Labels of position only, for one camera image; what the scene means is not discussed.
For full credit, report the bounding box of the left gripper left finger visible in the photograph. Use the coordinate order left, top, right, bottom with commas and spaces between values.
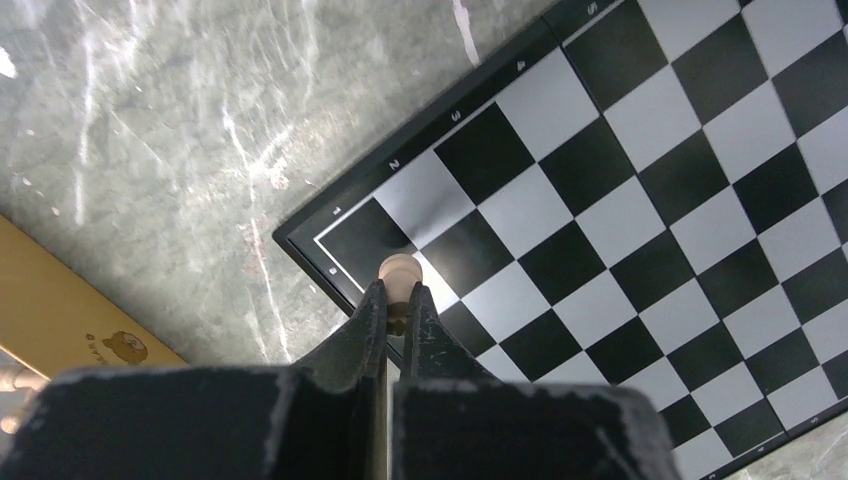
1, 281, 387, 479

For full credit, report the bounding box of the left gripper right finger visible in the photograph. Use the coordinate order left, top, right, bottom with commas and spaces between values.
392, 284, 680, 479

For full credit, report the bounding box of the light wooden pawn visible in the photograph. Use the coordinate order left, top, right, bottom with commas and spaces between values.
377, 254, 423, 337

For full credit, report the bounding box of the gold tin tray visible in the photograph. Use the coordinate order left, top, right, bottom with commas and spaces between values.
1, 219, 187, 398

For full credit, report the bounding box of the black and white chessboard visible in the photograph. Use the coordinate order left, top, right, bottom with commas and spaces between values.
273, 0, 847, 479

